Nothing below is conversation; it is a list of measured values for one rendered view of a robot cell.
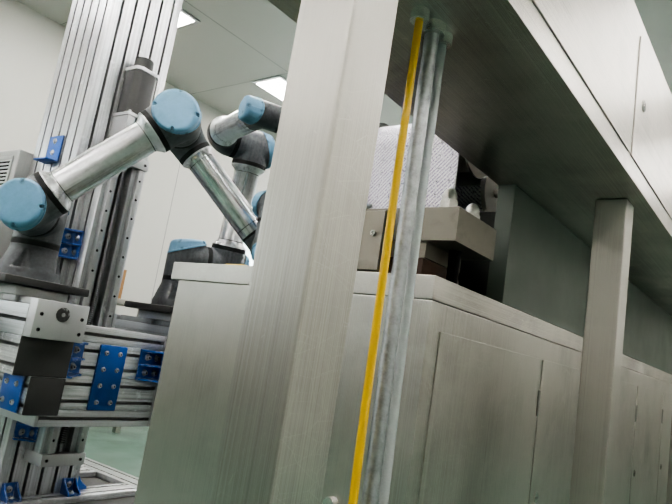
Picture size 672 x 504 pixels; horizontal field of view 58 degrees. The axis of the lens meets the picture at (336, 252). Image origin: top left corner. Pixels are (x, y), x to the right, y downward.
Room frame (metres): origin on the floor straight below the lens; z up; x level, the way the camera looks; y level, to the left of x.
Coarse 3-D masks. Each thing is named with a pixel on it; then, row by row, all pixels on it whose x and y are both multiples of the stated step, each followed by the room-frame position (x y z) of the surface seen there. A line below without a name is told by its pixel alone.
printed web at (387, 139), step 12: (384, 132) 1.36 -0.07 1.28; (396, 132) 1.33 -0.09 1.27; (408, 132) 1.31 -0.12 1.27; (384, 144) 1.34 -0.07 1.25; (396, 144) 1.32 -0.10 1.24; (408, 144) 1.30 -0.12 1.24; (444, 144) 1.25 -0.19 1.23; (384, 156) 1.34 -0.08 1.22; (468, 180) 1.33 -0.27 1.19; (480, 180) 1.32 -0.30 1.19; (468, 192) 1.33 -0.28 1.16; (468, 204) 1.34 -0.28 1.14; (480, 204) 1.33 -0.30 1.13
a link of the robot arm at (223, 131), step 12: (252, 96) 1.55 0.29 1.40; (240, 108) 1.58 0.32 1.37; (252, 108) 1.54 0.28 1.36; (264, 108) 1.55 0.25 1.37; (276, 108) 1.57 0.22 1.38; (216, 120) 1.84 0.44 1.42; (228, 120) 1.72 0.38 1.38; (240, 120) 1.58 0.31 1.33; (252, 120) 1.56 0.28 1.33; (264, 120) 1.57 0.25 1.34; (276, 120) 1.58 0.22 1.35; (216, 132) 1.82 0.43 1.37; (228, 132) 1.75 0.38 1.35; (240, 132) 1.70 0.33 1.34; (252, 132) 1.70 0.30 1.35; (216, 144) 1.87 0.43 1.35; (228, 144) 1.87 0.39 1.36
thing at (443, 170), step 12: (432, 156) 1.26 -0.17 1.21; (444, 156) 1.24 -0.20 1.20; (456, 156) 1.23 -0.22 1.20; (372, 168) 1.36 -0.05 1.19; (384, 168) 1.34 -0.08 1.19; (432, 168) 1.26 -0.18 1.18; (444, 168) 1.24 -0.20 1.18; (456, 168) 1.22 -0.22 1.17; (372, 180) 1.36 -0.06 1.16; (384, 180) 1.33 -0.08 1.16; (432, 180) 1.26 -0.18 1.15; (444, 180) 1.24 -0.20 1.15; (456, 180) 1.23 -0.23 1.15; (372, 192) 1.35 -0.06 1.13; (384, 192) 1.33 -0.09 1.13; (432, 192) 1.25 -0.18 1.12; (372, 204) 1.35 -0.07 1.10; (384, 204) 1.33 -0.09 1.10; (432, 204) 1.25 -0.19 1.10
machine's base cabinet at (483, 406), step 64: (192, 320) 1.29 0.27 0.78; (384, 320) 1.00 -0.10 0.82; (448, 320) 0.99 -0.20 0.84; (192, 384) 1.27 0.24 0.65; (448, 384) 1.01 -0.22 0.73; (512, 384) 1.22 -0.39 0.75; (576, 384) 1.56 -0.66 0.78; (640, 384) 2.16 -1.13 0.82; (192, 448) 1.24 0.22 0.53; (448, 448) 1.03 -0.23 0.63; (512, 448) 1.25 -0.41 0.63; (640, 448) 2.21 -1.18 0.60
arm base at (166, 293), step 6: (168, 276) 1.93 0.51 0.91; (162, 282) 1.94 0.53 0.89; (168, 282) 1.92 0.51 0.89; (174, 282) 1.92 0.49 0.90; (162, 288) 1.93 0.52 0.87; (168, 288) 1.92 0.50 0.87; (174, 288) 1.92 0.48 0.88; (156, 294) 1.93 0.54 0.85; (162, 294) 1.91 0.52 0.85; (168, 294) 1.91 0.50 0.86; (174, 294) 1.92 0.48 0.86; (156, 300) 1.92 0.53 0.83; (162, 300) 1.91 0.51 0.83; (168, 300) 1.90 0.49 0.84; (174, 300) 1.90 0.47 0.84
